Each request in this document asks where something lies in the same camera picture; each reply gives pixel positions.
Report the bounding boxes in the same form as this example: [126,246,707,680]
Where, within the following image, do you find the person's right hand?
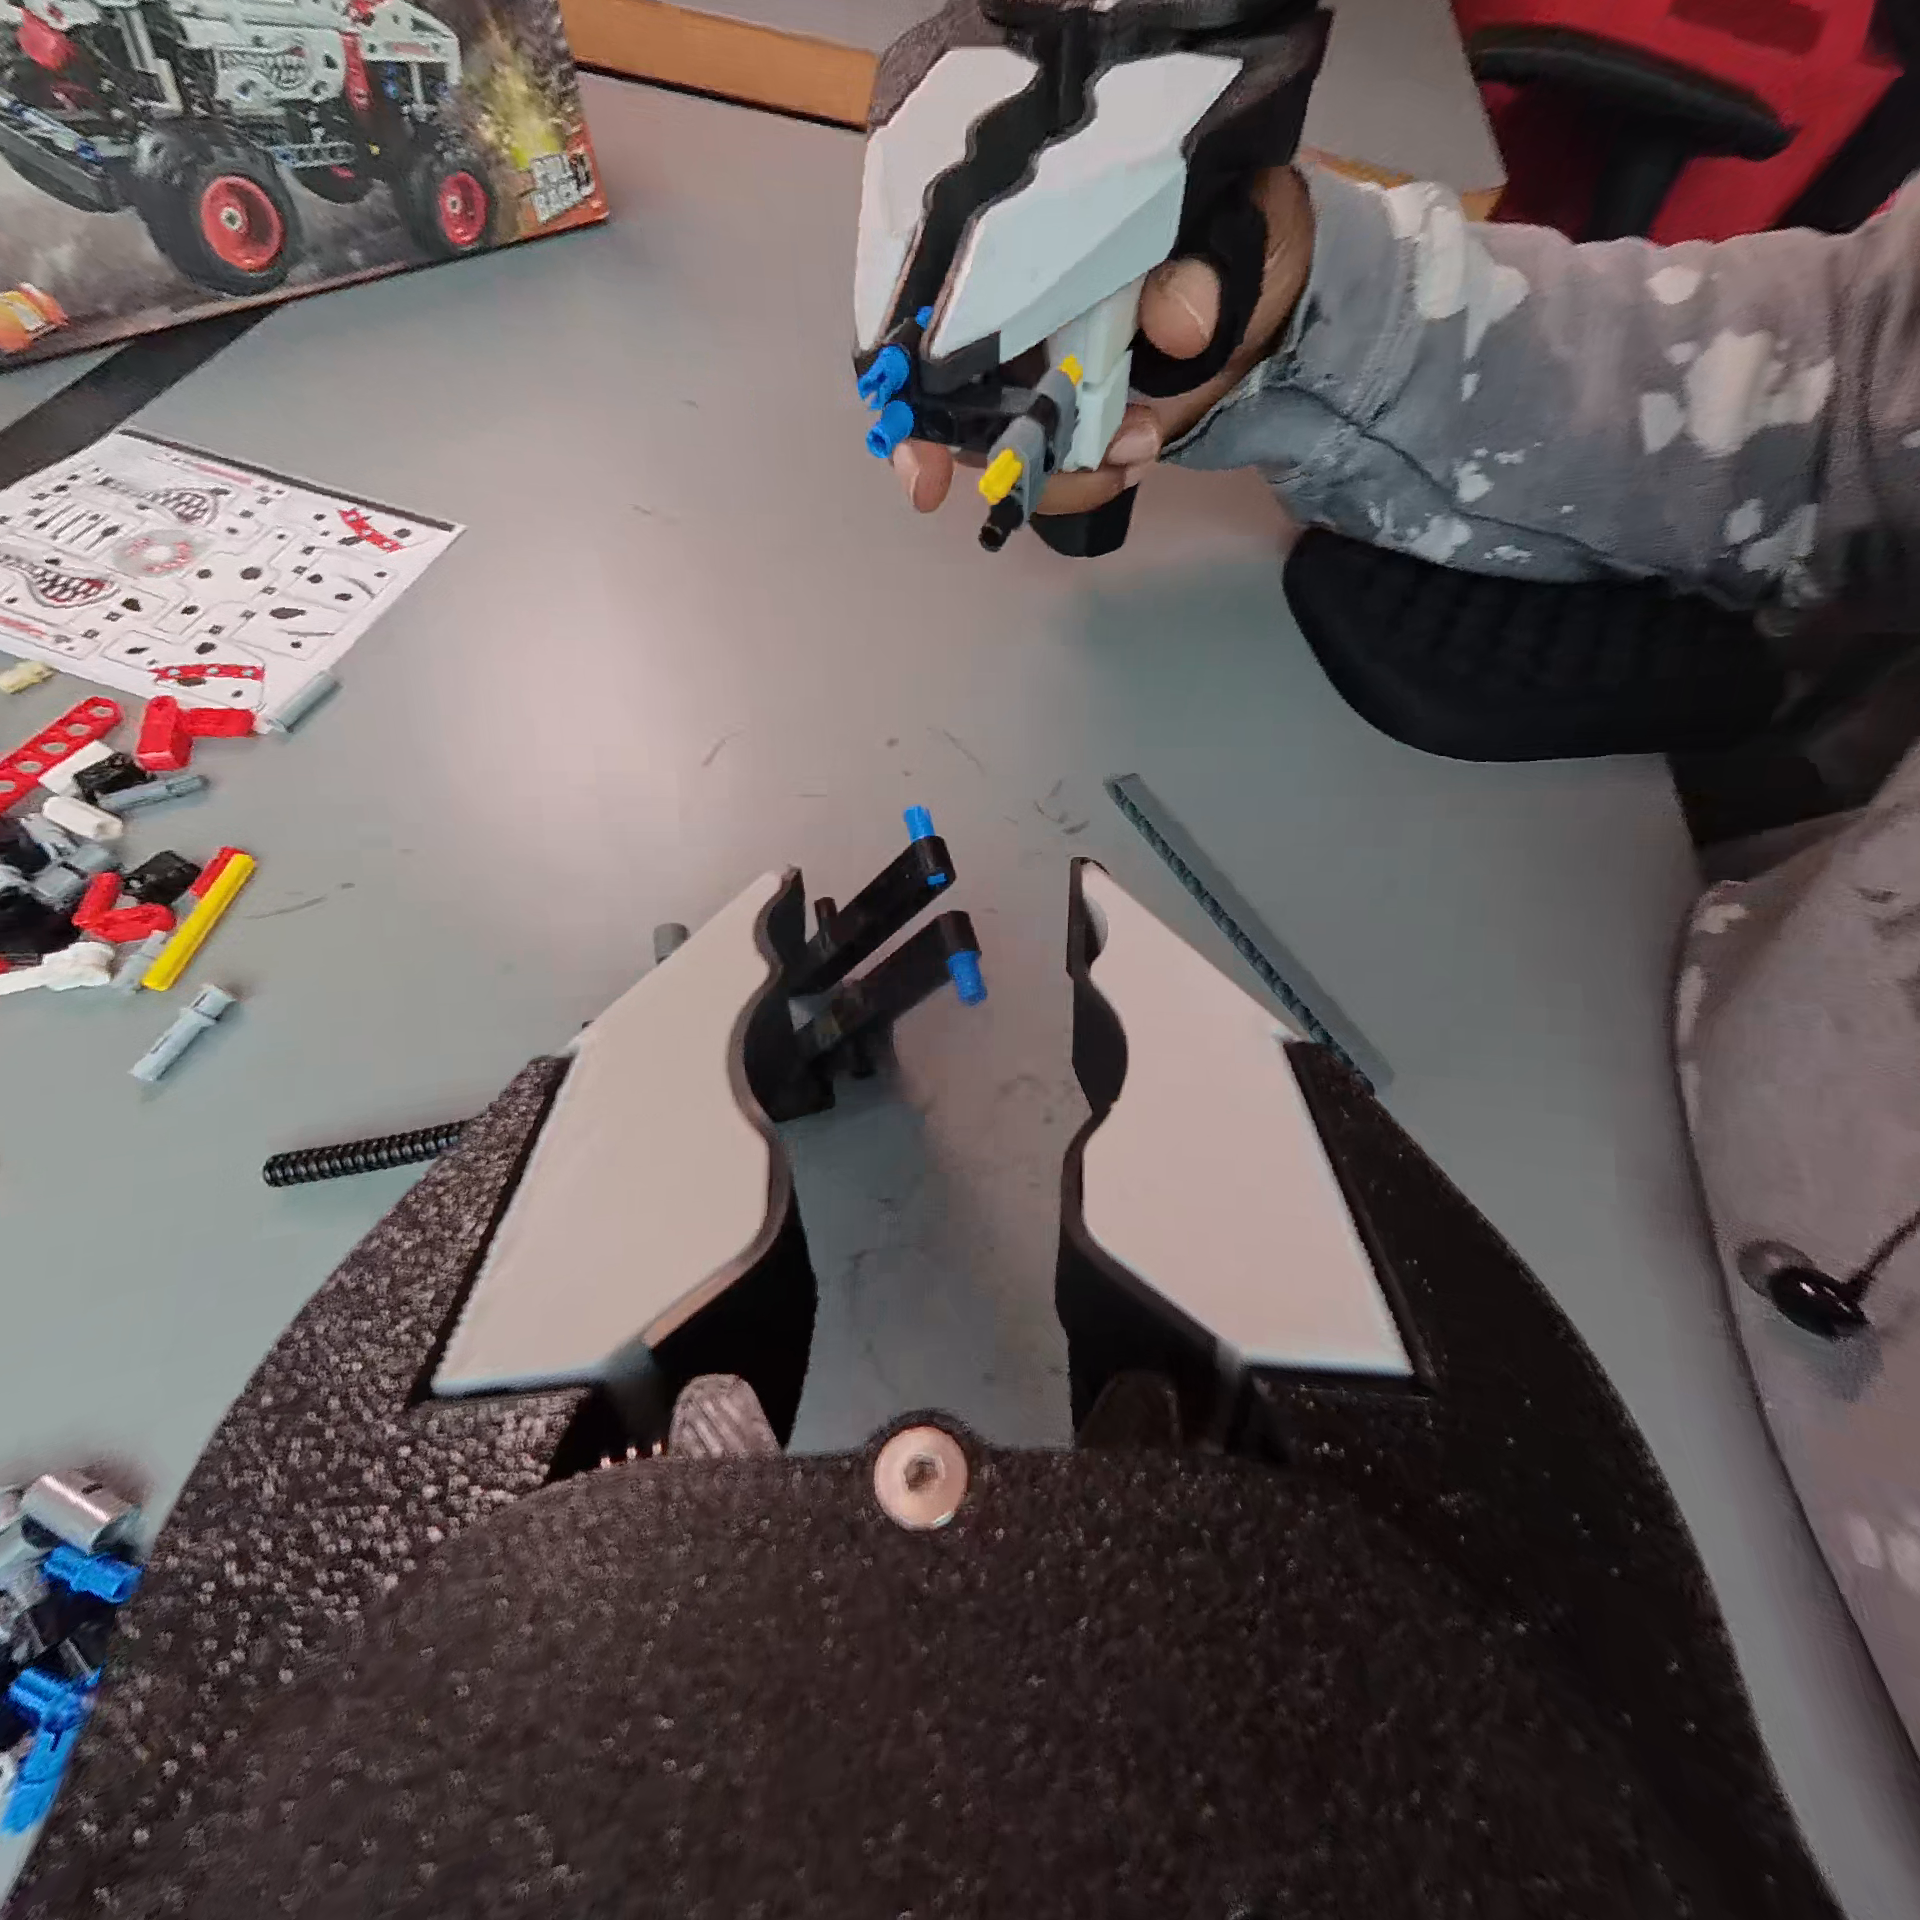
[884,162,1327,518]

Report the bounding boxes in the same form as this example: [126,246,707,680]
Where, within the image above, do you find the sticker sheet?
[0,429,468,716]

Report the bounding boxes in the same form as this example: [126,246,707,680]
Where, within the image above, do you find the pile of blue black pins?
[0,1465,155,1838]

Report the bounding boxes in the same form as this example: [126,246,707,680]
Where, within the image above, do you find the person's right forearm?
[1164,166,1920,618]

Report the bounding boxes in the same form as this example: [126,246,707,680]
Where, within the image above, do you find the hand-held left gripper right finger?
[1058,857,1415,1448]

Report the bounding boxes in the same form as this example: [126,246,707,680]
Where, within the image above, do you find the red black office chair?
[1447,0,1920,240]

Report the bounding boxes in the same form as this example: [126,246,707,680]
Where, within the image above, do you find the grey black toy brick assembly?
[262,806,993,1189]

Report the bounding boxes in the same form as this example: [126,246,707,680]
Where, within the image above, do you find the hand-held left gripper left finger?
[432,867,820,1448]

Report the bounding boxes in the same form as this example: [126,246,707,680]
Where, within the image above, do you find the grey axle pin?
[126,984,239,1085]

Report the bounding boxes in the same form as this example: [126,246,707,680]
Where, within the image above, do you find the long grey toy beam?
[1106,771,1393,1089]

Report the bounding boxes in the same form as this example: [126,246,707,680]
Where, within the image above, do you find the yellow toy axle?
[139,849,262,996]

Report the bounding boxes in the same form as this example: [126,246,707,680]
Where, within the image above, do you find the pile of red white pieces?
[0,660,262,999]

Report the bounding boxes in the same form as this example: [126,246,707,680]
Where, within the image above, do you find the toy set box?
[0,0,612,368]

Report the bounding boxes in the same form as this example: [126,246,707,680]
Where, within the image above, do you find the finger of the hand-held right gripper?
[850,45,1052,396]
[919,52,1248,376]

